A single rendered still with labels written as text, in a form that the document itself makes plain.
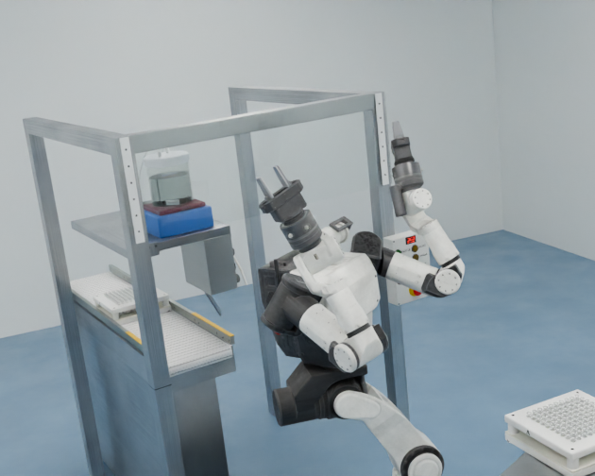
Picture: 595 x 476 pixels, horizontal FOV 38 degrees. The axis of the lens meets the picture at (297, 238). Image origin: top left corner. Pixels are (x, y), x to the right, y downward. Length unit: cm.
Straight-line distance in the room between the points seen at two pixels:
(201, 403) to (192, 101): 346
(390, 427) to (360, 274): 51
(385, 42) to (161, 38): 176
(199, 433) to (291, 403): 76
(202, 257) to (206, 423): 67
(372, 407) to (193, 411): 86
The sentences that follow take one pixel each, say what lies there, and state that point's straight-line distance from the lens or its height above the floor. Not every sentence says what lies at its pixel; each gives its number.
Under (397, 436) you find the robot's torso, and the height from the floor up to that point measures 71.
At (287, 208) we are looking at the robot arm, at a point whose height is 155.
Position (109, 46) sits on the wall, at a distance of 624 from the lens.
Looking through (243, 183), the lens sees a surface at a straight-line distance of 292.
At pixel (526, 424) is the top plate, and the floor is 97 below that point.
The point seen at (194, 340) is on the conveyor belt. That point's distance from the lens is 322.
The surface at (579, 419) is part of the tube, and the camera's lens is 227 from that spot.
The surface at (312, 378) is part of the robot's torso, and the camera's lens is 259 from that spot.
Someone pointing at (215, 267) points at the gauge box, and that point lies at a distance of 300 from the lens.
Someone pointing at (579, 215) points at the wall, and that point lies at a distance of 676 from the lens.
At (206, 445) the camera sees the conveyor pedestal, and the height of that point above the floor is 48.
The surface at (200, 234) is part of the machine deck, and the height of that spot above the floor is 132.
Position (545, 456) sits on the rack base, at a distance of 223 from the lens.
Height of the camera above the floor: 202
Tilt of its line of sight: 15 degrees down
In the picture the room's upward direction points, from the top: 6 degrees counter-clockwise
